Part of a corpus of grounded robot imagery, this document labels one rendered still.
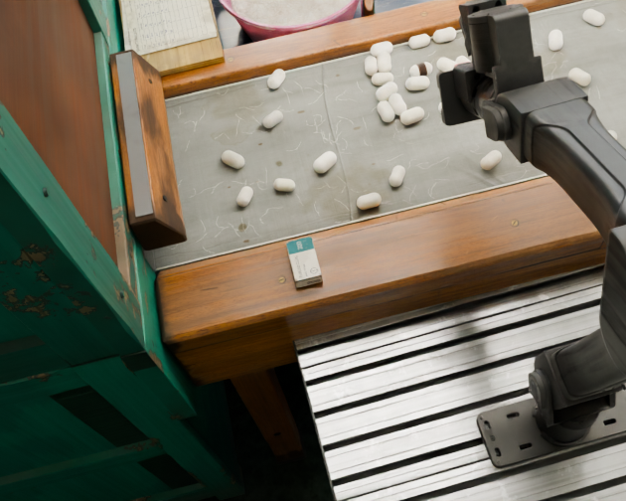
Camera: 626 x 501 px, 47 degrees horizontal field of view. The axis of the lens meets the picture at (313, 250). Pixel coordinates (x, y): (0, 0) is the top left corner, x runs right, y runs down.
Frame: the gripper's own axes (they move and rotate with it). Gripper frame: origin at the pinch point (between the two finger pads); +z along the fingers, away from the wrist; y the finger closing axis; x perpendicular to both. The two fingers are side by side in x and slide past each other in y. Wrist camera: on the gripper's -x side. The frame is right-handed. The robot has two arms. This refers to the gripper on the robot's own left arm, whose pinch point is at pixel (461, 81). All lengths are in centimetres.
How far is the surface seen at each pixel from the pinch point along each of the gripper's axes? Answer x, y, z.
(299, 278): 17.9, 26.4, -10.1
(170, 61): -8.5, 38.6, 23.4
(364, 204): 13.5, 15.6, -0.2
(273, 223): 14.0, 28.3, 1.8
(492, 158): 11.8, -3.4, 1.7
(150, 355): 20, 45, -18
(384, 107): 3.5, 8.8, 11.4
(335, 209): 14.0, 19.5, 1.9
